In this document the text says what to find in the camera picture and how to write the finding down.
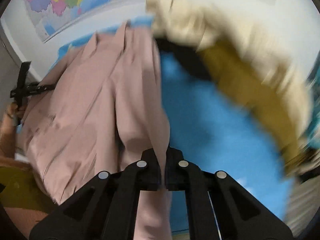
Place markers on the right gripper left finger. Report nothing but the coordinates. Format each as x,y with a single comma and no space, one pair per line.
105,207

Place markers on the blue floral bed sheet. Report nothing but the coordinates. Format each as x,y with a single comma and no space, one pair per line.
216,135

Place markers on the mustard yellow garment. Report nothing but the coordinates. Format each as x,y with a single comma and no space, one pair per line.
235,78

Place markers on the person's left hand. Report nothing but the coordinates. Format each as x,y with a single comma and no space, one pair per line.
16,112

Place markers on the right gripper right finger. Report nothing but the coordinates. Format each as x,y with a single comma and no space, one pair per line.
218,207

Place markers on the pink zip jacket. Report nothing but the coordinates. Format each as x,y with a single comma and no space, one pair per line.
105,111

